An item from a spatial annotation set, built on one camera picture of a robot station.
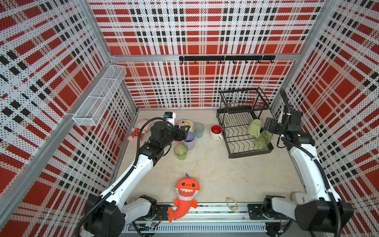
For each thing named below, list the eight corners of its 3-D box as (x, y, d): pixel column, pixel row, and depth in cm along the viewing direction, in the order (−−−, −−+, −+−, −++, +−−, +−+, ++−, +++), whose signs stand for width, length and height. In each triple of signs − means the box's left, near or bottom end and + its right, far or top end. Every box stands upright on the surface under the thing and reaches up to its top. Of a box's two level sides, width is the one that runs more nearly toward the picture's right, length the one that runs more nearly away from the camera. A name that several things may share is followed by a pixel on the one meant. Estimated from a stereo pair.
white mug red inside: (210, 142, 103) (211, 135, 96) (209, 129, 111) (210, 122, 104) (221, 142, 103) (223, 135, 96) (220, 129, 111) (221, 122, 103)
